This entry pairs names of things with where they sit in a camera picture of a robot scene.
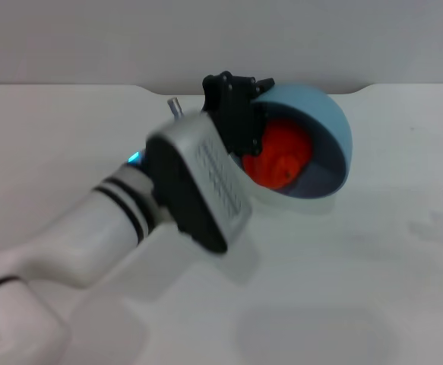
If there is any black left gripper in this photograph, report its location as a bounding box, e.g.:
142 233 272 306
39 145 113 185
201 69 276 158

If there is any orange toy fruit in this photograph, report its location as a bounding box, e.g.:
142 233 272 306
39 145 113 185
241 118 315 191

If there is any blue ceramic bowl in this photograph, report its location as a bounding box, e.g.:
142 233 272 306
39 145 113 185
239 84 353 201

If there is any left arm connector cable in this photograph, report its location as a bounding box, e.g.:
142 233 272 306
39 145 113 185
166 97 185 119

